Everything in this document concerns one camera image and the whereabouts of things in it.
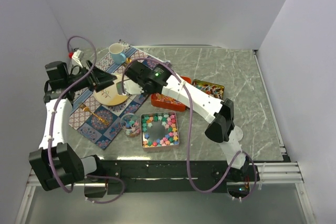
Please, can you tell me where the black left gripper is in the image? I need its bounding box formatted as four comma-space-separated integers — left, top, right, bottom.
64, 60, 116, 93

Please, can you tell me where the orange candy tin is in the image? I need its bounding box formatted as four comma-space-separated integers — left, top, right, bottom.
150, 76, 192, 111

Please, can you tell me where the pink star candy tin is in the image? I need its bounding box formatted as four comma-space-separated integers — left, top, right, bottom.
141, 111, 180, 152

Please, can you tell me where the silver metal scoop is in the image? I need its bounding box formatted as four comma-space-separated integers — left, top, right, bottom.
115, 81, 126, 95

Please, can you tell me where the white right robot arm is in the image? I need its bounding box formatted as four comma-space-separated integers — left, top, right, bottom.
123, 59, 248, 182

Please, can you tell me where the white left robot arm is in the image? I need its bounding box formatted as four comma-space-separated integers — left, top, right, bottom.
28, 61, 116, 191

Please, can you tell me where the cream floral plate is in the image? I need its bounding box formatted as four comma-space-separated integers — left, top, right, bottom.
93, 73, 129, 106

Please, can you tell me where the blue white mug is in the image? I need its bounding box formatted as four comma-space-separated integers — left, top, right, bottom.
109, 43, 127, 65

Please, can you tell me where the gold fork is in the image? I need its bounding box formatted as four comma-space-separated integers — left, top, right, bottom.
79, 103, 109, 125

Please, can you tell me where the clear glass jar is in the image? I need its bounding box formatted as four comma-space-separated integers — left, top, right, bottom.
120, 113, 141, 137

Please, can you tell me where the patterned blue placemat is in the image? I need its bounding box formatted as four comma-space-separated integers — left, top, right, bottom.
68, 39, 172, 151

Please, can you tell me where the gold lollipop tin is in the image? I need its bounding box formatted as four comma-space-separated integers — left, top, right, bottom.
192, 79, 225, 100

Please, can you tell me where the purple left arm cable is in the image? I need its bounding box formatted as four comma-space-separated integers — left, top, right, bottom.
48, 35, 124, 204

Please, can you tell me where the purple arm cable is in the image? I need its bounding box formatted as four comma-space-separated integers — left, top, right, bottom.
119, 57, 258, 201
48, 35, 124, 204

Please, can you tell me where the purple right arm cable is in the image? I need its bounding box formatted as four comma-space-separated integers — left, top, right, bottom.
119, 57, 258, 201

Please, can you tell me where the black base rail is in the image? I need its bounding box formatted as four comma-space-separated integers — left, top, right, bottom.
83, 159, 266, 201

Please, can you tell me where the aluminium frame rail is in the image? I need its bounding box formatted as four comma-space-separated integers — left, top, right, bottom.
26, 140, 305, 187

